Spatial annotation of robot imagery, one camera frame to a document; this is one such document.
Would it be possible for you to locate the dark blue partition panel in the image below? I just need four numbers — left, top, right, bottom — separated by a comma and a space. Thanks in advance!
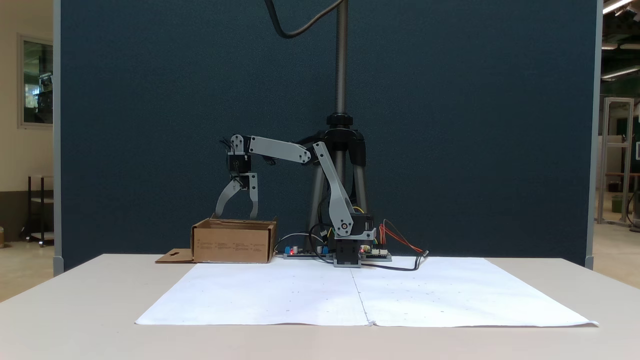
53, 0, 604, 277

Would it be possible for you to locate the black power cable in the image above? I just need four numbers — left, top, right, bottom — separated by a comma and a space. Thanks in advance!
360, 250, 431, 272

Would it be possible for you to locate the white paper sheet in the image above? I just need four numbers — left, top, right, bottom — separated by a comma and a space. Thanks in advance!
135, 261, 372, 327
350, 257, 600, 329

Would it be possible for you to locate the blue power converter board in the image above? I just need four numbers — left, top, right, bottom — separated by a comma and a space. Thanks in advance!
283, 243, 335, 261

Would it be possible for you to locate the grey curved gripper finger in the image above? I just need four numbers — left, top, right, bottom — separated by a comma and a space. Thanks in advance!
215, 176, 246, 219

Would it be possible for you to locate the framed wall window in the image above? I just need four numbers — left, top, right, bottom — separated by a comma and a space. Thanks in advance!
18, 33, 54, 130

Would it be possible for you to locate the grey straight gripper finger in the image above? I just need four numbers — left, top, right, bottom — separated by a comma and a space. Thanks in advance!
248, 173, 259, 220

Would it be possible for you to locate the black shelf cart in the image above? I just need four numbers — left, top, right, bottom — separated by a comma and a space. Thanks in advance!
22, 174, 55, 248

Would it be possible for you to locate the motor controller circuit board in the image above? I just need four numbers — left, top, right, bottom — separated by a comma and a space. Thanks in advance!
361, 247, 393, 263

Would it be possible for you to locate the light grey cable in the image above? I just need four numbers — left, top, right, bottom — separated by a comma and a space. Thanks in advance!
273, 232, 326, 253

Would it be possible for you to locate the brown cardboard box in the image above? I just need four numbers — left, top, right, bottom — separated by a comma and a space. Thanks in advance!
155, 213, 279, 265

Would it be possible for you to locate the aluminium profile frame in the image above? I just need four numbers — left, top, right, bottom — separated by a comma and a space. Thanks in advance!
596, 96, 636, 227

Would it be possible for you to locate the thick black camera cable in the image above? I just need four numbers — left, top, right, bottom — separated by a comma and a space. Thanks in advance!
263, 0, 347, 40

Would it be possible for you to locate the black camera tripod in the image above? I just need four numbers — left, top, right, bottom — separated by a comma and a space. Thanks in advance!
294, 0, 372, 253

